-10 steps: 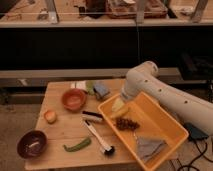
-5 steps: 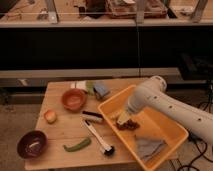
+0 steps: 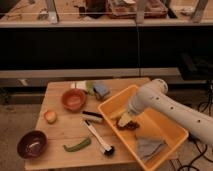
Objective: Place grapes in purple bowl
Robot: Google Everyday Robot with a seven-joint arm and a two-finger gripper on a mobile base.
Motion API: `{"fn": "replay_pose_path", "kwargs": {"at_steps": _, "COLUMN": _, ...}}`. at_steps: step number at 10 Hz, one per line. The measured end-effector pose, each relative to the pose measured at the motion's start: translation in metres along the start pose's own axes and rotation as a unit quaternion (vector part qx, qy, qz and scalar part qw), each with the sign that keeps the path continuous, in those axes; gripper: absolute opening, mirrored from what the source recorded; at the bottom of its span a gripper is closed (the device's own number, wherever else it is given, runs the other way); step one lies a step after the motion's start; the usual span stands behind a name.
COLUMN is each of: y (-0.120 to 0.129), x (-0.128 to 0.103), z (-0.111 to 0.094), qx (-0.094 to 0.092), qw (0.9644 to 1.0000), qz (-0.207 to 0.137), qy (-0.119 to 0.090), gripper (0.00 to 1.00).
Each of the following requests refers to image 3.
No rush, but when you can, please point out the orange bowl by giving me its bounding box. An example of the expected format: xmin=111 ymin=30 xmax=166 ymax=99
xmin=61 ymin=88 xmax=87 ymax=112

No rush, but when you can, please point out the white dish brush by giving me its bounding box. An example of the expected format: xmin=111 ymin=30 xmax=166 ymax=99
xmin=84 ymin=120 xmax=115 ymax=156

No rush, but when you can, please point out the wooden table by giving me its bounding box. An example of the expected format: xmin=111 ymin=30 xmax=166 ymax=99
xmin=25 ymin=81 xmax=142 ymax=171

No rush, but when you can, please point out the green pepper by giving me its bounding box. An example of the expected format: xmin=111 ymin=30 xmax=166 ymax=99
xmin=63 ymin=137 xmax=91 ymax=152

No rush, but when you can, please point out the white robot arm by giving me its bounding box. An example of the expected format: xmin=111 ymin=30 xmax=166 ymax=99
xmin=126 ymin=79 xmax=213 ymax=147

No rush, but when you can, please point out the blue sponge block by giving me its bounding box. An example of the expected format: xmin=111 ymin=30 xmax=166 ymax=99
xmin=93 ymin=82 xmax=110 ymax=100

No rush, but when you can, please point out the green and white cloth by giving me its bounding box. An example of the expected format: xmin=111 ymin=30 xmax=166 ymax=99
xmin=70 ymin=80 xmax=94 ymax=95

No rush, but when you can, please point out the yellow-red apple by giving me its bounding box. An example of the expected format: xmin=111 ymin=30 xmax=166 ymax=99
xmin=43 ymin=110 xmax=57 ymax=124

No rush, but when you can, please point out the yellow plastic bin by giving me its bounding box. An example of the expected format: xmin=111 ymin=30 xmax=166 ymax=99
xmin=98 ymin=85 xmax=188 ymax=171

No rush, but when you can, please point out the grey cloth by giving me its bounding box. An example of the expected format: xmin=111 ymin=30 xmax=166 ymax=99
xmin=136 ymin=137 xmax=166 ymax=162

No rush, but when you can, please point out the dark red grapes bunch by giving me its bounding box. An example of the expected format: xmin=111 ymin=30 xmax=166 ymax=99
xmin=116 ymin=121 xmax=140 ymax=131

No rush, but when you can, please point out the purple bowl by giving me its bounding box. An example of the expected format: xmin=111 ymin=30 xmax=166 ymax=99
xmin=17 ymin=130 xmax=47 ymax=159

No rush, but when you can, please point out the black cable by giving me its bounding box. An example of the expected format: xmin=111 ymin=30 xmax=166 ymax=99
xmin=169 ymin=83 xmax=213 ymax=171

